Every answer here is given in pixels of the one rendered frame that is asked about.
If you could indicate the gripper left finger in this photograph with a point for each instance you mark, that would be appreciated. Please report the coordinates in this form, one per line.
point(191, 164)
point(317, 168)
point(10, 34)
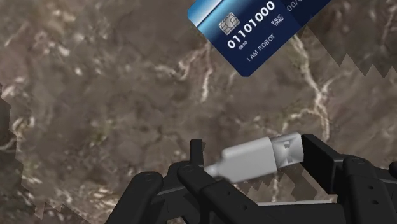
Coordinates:
point(198, 189)

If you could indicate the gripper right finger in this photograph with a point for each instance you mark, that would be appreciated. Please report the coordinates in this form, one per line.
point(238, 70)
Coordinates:
point(356, 183)

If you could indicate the white plug connector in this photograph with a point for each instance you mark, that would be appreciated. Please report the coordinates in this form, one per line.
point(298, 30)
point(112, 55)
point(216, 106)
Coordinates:
point(259, 158)

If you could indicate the blue payment card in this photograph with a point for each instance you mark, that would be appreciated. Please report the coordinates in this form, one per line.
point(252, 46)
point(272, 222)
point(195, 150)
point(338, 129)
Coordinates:
point(248, 29)

